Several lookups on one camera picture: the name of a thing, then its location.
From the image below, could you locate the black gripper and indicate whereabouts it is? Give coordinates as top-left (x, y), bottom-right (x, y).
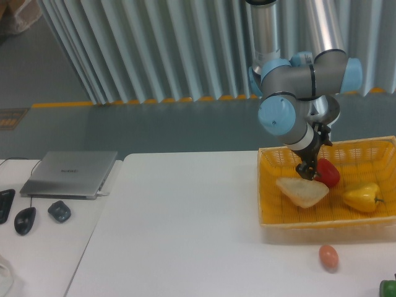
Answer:
top-left (291, 122), bottom-right (332, 181)

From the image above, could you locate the red bell pepper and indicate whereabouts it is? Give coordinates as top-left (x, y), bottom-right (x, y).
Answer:
top-left (314, 158), bottom-right (340, 187)

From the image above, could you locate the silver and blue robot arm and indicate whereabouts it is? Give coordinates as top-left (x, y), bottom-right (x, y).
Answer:
top-left (247, 1), bottom-right (363, 180)

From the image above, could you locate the yellow bell pepper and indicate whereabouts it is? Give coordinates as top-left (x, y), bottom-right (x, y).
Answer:
top-left (342, 183), bottom-right (385, 213)

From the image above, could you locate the slice of white bread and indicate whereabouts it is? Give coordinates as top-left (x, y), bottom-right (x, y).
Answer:
top-left (275, 177), bottom-right (329, 209)

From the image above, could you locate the yellow woven basket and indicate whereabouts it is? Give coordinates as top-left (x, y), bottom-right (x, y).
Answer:
top-left (257, 136), bottom-right (395, 229)

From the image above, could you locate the brown egg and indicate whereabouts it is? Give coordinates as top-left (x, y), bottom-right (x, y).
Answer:
top-left (319, 245), bottom-right (339, 270)

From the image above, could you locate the green object at edge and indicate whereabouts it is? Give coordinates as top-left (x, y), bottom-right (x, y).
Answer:
top-left (379, 280), bottom-right (396, 297)

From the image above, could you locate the white folding screen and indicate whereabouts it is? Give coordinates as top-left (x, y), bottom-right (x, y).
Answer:
top-left (38, 1), bottom-right (395, 105)

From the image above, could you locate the silver laptop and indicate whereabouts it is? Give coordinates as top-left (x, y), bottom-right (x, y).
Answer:
top-left (20, 151), bottom-right (118, 200)

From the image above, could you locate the dark grey small device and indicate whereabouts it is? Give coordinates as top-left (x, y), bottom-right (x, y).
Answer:
top-left (48, 200), bottom-right (71, 223)

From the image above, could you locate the black computer mouse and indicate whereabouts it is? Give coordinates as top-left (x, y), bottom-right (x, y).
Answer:
top-left (14, 207), bottom-right (37, 236)

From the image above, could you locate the brown cardboard box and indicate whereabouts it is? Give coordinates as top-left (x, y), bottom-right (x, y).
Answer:
top-left (1, 1), bottom-right (42, 37)

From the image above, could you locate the black mouse cable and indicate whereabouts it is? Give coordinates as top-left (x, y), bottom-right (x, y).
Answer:
top-left (0, 157), bottom-right (42, 209)

